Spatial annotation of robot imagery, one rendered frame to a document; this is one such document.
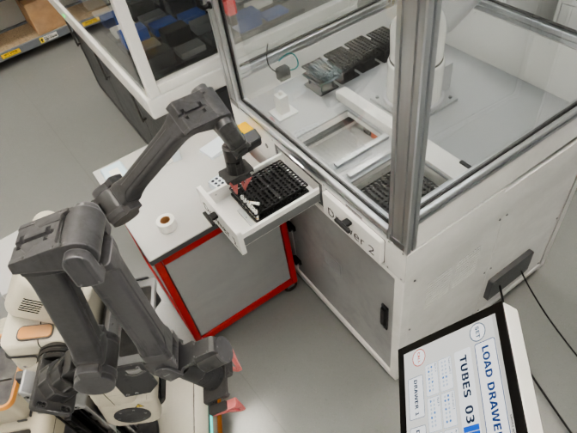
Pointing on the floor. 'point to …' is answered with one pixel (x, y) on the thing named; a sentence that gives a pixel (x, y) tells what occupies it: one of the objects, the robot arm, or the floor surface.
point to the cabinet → (516, 217)
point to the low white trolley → (204, 246)
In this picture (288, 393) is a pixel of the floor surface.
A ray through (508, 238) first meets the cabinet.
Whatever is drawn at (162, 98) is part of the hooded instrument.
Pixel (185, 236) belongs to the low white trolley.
